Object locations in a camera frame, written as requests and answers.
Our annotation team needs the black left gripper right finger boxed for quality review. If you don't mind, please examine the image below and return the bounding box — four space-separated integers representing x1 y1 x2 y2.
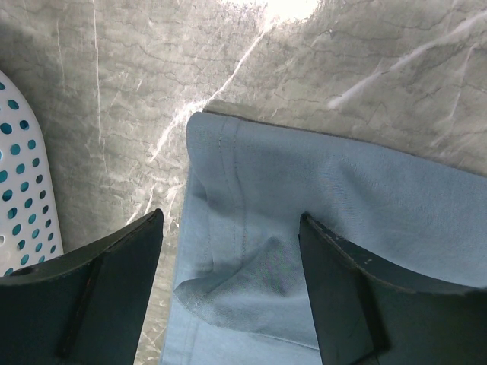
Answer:
298 214 486 364

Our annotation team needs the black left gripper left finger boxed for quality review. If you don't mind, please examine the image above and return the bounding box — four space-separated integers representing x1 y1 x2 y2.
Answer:
1 209 164 364

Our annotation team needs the blue t shirt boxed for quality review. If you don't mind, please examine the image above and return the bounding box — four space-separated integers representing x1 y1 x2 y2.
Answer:
161 113 486 364

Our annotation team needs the white perforated laundry basket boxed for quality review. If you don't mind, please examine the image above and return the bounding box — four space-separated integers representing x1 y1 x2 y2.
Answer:
0 73 64 277

